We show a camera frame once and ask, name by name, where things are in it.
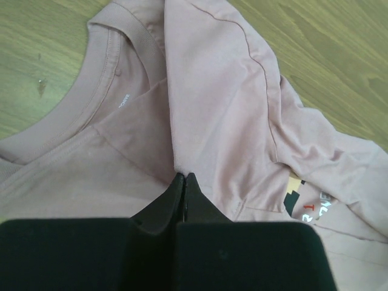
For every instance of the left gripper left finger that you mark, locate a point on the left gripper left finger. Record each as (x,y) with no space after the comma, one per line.
(159,215)

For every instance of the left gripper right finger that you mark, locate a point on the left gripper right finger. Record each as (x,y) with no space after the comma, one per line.
(197,208)

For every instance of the dusty pink graphic t-shirt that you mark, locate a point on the dusty pink graphic t-shirt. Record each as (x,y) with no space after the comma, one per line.
(190,86)

